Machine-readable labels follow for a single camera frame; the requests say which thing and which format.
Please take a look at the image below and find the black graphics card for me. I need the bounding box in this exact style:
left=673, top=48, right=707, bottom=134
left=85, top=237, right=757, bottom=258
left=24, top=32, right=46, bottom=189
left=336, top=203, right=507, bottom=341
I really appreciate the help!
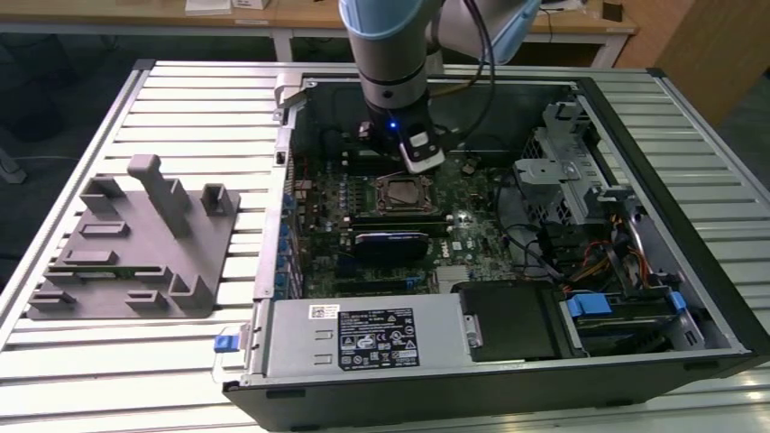
left=349, top=229, right=432, bottom=266

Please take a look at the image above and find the tan cable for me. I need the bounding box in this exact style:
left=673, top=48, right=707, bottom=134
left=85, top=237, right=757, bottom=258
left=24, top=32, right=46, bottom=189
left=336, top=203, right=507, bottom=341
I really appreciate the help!
left=427, top=82, right=473, bottom=98

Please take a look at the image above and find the silver power supply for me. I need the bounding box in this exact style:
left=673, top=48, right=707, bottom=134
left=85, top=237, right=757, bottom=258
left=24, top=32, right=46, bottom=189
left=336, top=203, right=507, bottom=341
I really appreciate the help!
left=262, top=297, right=465, bottom=379

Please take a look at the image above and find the grey metal leg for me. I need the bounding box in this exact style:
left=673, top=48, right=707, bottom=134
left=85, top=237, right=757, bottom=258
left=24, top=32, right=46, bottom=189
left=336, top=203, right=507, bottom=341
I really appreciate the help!
left=0, top=147, right=29, bottom=184

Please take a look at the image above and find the silver metal disk bay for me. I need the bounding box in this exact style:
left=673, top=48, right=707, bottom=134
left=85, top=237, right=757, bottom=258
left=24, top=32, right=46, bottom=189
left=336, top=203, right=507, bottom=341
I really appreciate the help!
left=513, top=101, right=641, bottom=226

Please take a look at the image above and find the CPU socket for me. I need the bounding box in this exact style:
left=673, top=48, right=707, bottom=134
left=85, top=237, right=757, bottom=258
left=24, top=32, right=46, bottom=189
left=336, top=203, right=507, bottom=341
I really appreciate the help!
left=372, top=174, right=435, bottom=214

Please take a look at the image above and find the silver CPU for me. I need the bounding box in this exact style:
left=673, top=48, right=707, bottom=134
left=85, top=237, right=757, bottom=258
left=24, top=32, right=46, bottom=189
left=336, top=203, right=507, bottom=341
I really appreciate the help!
left=387, top=180, right=425, bottom=205

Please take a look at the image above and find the blue case latch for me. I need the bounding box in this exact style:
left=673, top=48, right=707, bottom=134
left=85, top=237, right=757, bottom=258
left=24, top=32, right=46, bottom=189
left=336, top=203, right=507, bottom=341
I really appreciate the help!
left=213, top=327, right=242, bottom=354

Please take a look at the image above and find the yellow wire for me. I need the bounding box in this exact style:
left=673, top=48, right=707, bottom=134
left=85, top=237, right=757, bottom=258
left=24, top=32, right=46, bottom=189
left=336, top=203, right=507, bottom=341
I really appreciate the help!
left=564, top=264, right=604, bottom=290

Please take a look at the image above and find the orange wire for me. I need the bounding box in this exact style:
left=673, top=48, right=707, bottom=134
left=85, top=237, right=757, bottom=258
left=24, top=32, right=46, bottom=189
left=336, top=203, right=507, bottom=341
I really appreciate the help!
left=624, top=251, right=653, bottom=290

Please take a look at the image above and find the small silver heatsink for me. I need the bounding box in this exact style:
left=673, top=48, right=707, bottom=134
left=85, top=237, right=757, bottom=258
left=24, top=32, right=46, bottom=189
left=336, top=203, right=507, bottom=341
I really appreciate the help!
left=433, top=264, right=473, bottom=286

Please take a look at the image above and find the black camera cable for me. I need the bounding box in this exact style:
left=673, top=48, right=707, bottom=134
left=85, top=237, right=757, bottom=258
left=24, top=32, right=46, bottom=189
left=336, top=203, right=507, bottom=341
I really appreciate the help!
left=441, top=0, right=499, bottom=148

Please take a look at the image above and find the grey parts rack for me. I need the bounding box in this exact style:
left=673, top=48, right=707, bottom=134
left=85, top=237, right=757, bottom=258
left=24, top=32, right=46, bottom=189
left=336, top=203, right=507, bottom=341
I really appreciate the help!
left=24, top=153, right=242, bottom=322

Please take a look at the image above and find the black plastic shroud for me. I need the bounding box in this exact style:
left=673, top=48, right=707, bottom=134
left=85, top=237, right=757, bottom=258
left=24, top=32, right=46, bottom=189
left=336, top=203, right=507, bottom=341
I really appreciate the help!
left=453, top=280, right=572, bottom=364

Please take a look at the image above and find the black PC case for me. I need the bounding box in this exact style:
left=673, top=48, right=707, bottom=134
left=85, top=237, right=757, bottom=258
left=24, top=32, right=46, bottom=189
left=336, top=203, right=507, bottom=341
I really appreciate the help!
left=220, top=71, right=770, bottom=433

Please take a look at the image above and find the hard disk in blue carrier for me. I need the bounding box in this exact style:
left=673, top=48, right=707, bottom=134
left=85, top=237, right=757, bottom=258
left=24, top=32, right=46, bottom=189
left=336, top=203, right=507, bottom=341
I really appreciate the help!
left=557, top=291, right=687, bottom=357

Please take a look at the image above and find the metal socket cover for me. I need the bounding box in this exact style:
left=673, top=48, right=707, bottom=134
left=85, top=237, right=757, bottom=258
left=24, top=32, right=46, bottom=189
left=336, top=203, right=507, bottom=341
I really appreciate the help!
left=372, top=174, right=435, bottom=214

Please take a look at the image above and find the wooden cabinet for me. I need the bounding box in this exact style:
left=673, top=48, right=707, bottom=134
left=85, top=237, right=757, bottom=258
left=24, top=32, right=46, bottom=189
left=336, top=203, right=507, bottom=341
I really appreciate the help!
left=613, top=0, right=770, bottom=125

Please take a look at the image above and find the wooden desk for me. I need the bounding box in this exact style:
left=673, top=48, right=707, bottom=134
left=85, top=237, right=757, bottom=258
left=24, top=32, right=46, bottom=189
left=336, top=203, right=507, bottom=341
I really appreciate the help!
left=0, top=0, right=640, bottom=69

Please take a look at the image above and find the green motherboard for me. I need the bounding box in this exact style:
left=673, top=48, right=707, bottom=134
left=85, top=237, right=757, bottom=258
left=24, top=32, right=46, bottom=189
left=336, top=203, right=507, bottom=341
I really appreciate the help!
left=286, top=151, right=545, bottom=299

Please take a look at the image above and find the black wire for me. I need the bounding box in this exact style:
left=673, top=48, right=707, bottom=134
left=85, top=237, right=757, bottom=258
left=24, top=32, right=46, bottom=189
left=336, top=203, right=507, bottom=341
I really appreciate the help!
left=499, top=223, right=557, bottom=283

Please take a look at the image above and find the black expansion slot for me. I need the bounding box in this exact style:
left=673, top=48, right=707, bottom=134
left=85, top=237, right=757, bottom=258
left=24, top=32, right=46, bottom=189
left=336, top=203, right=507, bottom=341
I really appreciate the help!
left=333, top=278, right=405, bottom=295

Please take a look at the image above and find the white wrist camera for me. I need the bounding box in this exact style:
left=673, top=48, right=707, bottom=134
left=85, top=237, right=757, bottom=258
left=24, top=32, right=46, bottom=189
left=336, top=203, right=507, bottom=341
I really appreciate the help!
left=396, top=128, right=447, bottom=175

